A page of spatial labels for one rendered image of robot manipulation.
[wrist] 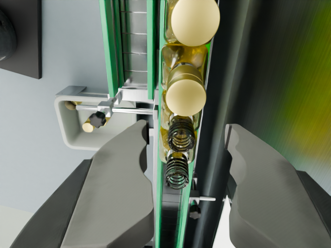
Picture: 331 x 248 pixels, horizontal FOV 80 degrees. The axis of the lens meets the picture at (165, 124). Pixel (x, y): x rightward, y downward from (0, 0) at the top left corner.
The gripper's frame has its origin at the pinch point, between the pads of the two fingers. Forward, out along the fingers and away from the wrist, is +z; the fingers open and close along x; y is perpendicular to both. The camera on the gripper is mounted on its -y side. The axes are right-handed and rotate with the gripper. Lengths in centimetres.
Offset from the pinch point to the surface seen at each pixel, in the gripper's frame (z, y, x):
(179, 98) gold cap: 4.5, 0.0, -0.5
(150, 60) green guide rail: 24.2, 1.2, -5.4
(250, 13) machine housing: 42.1, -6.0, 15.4
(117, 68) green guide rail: 29.3, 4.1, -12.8
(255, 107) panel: 19.4, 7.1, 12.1
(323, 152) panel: 3.7, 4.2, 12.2
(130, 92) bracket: 32.2, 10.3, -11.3
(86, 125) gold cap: 39, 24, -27
